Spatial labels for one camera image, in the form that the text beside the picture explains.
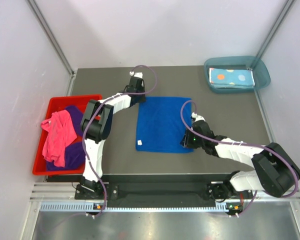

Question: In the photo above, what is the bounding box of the light blue polka-dot towel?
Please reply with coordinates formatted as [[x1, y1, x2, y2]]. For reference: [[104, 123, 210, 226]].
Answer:
[[208, 67, 255, 89]]

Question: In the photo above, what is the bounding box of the purple towel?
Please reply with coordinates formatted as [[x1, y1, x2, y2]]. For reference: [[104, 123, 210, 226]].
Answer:
[[52, 106, 85, 169]]

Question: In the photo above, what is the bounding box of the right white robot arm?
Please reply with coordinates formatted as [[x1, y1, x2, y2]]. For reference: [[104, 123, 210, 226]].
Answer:
[[180, 119, 300, 198]]

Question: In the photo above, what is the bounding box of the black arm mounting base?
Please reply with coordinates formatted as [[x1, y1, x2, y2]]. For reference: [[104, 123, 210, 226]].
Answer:
[[74, 174, 252, 209]]

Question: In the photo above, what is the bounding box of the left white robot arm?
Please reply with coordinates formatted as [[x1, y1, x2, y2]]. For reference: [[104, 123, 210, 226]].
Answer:
[[80, 72, 146, 193]]

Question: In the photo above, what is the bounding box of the teal translucent plastic tray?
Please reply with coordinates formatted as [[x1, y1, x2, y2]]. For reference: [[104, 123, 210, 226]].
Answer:
[[203, 55, 271, 94]]

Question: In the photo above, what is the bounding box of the pink towel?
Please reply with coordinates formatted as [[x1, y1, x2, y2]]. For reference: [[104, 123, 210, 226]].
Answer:
[[40, 110, 77, 168]]

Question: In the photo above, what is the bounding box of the red plastic bin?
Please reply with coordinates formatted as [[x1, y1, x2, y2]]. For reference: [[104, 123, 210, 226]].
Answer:
[[32, 94, 102, 176]]

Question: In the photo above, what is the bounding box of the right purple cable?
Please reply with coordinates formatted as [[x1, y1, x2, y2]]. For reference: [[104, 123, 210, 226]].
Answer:
[[180, 99, 299, 218]]

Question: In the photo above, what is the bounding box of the purple cable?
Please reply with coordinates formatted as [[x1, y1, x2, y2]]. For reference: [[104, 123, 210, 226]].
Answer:
[[180, 99, 299, 218], [81, 64, 158, 218]]

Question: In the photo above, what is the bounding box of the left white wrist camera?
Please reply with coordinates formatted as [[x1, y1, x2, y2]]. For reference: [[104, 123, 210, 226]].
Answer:
[[129, 71, 143, 79]]

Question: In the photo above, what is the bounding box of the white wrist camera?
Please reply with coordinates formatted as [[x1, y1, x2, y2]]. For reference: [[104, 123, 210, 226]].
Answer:
[[129, 71, 143, 79], [191, 112, 205, 122]]

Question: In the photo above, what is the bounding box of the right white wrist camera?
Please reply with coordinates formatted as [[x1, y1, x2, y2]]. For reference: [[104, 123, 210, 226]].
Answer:
[[191, 112, 205, 122]]

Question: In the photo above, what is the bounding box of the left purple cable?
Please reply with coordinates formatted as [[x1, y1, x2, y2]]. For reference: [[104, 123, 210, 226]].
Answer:
[[81, 64, 158, 218]]

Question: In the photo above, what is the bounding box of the white slotted cable duct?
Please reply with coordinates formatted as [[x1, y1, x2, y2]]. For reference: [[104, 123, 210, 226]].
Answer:
[[39, 202, 242, 213]]

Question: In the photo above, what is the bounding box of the aluminium front rail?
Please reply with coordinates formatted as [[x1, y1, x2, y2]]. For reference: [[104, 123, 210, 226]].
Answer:
[[29, 181, 300, 202]]

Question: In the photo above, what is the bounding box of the left aluminium frame post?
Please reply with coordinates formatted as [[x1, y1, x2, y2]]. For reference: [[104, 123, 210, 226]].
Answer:
[[24, 0, 76, 78]]

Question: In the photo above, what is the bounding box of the aluminium frame post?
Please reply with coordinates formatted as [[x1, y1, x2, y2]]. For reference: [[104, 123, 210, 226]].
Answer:
[[24, 0, 76, 78], [255, 0, 297, 59]]

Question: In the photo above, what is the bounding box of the right aluminium frame post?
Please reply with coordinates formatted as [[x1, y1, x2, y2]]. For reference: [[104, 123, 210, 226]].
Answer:
[[255, 0, 297, 59]]

